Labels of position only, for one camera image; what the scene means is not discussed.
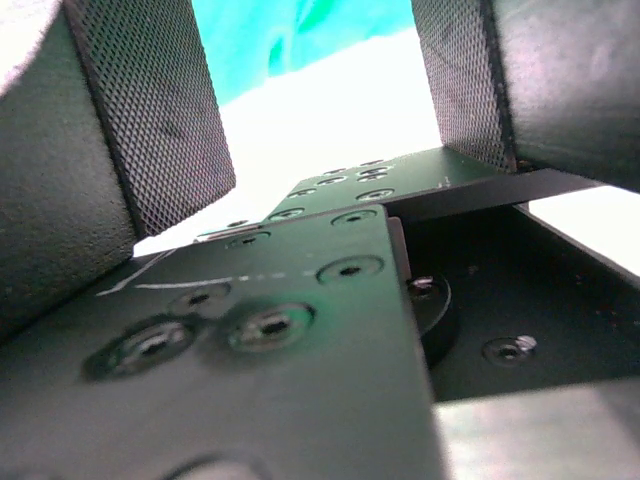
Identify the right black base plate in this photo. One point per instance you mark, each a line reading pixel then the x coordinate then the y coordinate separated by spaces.
pixel 406 319

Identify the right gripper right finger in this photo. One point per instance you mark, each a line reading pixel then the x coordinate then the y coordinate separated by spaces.
pixel 526 84

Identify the green t shirt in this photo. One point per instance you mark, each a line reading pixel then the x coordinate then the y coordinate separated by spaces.
pixel 247 42

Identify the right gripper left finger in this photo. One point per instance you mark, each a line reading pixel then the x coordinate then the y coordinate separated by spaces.
pixel 110 133

